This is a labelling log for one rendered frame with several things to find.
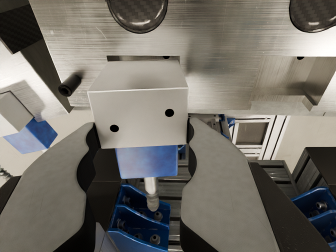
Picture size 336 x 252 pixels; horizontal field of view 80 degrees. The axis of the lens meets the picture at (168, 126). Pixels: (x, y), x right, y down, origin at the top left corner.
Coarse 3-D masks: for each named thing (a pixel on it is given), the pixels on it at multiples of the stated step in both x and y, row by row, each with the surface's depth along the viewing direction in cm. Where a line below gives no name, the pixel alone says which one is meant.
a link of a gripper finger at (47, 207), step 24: (72, 144) 9; (96, 144) 11; (48, 168) 8; (72, 168) 8; (24, 192) 7; (48, 192) 7; (72, 192) 7; (0, 216) 6; (24, 216) 6; (48, 216) 6; (72, 216) 6; (0, 240) 6; (24, 240) 6; (48, 240) 6; (72, 240) 6
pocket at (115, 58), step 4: (108, 56) 15; (112, 56) 16; (116, 56) 17; (120, 56) 17; (124, 56) 17; (128, 56) 17; (132, 56) 17; (136, 56) 17; (140, 56) 17; (144, 56) 17; (148, 56) 17; (152, 56) 17; (156, 56) 17; (160, 56) 17; (164, 56) 17; (168, 56) 17; (172, 56) 17; (176, 56) 17; (108, 60) 15; (112, 60) 16; (116, 60) 17; (120, 60) 18; (124, 60) 17; (128, 60) 17
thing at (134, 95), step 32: (128, 64) 13; (160, 64) 13; (96, 96) 10; (128, 96) 10; (160, 96) 10; (96, 128) 11; (128, 128) 11; (160, 128) 11; (128, 160) 14; (160, 160) 14
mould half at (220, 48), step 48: (48, 0) 13; (96, 0) 12; (192, 0) 12; (240, 0) 12; (288, 0) 12; (48, 48) 15; (96, 48) 14; (144, 48) 14; (192, 48) 14; (240, 48) 14; (288, 48) 13; (192, 96) 16; (240, 96) 16
